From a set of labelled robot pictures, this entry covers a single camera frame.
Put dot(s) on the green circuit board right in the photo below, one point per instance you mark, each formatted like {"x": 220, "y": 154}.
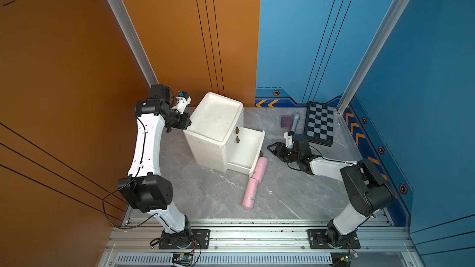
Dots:
{"x": 349, "y": 258}

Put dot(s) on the purple small block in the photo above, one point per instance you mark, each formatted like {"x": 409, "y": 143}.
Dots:
{"x": 286, "y": 122}

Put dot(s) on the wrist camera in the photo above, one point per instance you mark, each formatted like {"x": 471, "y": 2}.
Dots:
{"x": 289, "y": 139}
{"x": 182, "y": 101}

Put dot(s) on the white bottom drawer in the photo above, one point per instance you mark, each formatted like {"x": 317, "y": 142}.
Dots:
{"x": 245, "y": 151}

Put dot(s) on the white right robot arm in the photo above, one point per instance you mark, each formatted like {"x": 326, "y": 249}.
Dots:
{"x": 367, "y": 190}

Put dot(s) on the green circuit board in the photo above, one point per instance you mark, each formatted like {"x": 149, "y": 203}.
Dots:
{"x": 349, "y": 258}
{"x": 182, "y": 259}

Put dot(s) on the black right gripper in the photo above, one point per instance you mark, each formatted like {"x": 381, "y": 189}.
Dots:
{"x": 278, "y": 150}

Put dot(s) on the grey microphone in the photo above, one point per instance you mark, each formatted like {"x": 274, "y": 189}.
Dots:
{"x": 296, "y": 118}

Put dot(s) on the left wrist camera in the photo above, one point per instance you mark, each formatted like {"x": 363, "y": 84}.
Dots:
{"x": 182, "y": 101}

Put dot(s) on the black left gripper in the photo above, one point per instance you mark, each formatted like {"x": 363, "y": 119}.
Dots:
{"x": 184, "y": 123}

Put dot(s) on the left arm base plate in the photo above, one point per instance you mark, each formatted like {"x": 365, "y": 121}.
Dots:
{"x": 187, "y": 239}

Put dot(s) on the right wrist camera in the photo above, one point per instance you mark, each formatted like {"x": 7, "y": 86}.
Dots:
{"x": 289, "y": 139}

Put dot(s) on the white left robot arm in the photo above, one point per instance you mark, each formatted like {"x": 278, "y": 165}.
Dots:
{"x": 144, "y": 188}

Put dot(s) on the pink roll upper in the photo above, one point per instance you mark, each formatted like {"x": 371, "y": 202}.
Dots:
{"x": 260, "y": 169}

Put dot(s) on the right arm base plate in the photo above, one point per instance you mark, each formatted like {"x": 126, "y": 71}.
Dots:
{"x": 332, "y": 239}

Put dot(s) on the white plastic drawer cabinet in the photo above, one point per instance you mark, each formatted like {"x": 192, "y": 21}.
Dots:
{"x": 214, "y": 121}

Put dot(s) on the pink roll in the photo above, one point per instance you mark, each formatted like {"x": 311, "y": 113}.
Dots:
{"x": 250, "y": 194}
{"x": 260, "y": 169}

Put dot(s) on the black white chessboard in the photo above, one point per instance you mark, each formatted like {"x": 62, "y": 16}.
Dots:
{"x": 319, "y": 124}

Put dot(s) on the pink roll lower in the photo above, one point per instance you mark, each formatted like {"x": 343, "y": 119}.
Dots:
{"x": 250, "y": 194}

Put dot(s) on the green circuit board left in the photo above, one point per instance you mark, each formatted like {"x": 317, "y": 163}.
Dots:
{"x": 182, "y": 259}

